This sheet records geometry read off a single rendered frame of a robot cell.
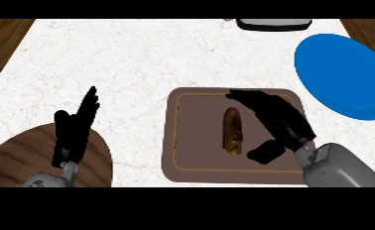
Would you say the blue plate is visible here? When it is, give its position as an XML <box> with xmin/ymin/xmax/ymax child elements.
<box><xmin>293</xmin><ymin>33</ymin><xmax>375</xmax><ymax>122</ymax></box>

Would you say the brown tray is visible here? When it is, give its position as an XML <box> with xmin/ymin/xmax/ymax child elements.
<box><xmin>161</xmin><ymin>86</ymin><xmax>313</xmax><ymax>185</ymax></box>

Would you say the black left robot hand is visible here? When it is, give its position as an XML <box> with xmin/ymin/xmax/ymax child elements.
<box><xmin>50</xmin><ymin>85</ymin><xmax>101</xmax><ymax>170</ymax></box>

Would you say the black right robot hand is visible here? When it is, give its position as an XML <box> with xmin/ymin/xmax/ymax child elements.
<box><xmin>225</xmin><ymin>89</ymin><xmax>318</xmax><ymax>166</ymax></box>

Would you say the dark grey appliance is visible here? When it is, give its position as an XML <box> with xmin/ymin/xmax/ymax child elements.
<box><xmin>235</xmin><ymin>18</ymin><xmax>315</xmax><ymax>32</ymax></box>

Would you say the round dark wooden board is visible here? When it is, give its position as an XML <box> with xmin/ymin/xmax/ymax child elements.
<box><xmin>0</xmin><ymin>122</ymin><xmax>114</xmax><ymax>188</ymax></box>

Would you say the brown sweet potato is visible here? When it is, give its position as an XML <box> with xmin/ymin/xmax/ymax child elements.
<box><xmin>222</xmin><ymin>106</ymin><xmax>245</xmax><ymax>156</ymax></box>

